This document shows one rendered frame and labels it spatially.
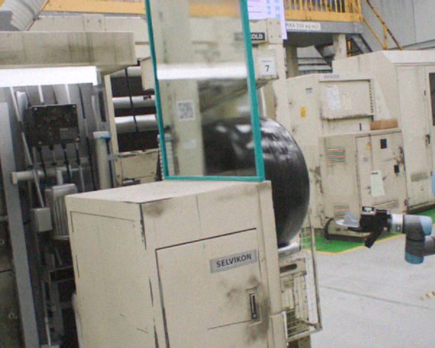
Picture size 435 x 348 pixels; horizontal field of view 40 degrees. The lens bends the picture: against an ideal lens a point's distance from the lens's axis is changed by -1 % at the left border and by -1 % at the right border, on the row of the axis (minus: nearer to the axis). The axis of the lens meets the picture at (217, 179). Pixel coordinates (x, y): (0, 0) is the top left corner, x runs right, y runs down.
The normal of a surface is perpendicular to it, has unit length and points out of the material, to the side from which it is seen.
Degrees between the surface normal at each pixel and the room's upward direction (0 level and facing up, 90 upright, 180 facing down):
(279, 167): 75
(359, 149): 90
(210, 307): 90
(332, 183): 90
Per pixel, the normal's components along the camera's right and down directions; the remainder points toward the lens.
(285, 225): 0.51, 0.55
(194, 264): 0.55, 0.00
